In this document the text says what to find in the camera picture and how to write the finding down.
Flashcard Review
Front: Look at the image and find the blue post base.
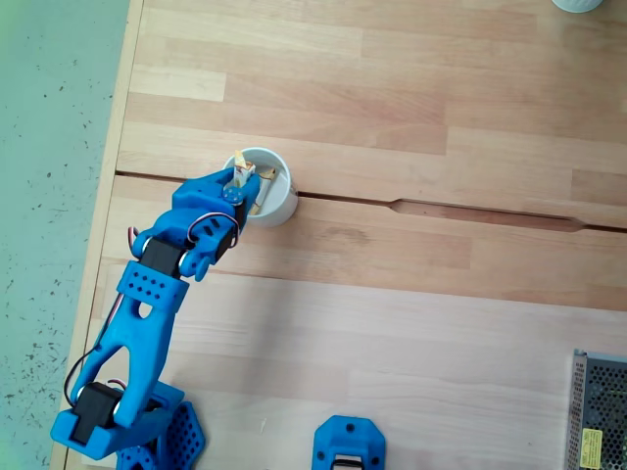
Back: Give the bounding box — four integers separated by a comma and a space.
313, 414, 388, 470

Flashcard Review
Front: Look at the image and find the white printed mug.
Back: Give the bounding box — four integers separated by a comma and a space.
222, 146, 299, 229

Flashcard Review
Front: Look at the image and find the metal mesh power supply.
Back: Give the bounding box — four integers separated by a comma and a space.
565, 348, 627, 470

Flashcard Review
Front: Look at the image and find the white round object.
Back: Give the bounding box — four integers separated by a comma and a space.
551, 0, 606, 15

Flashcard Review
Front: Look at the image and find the light wooden base board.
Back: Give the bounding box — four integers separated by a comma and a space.
79, 263, 627, 470

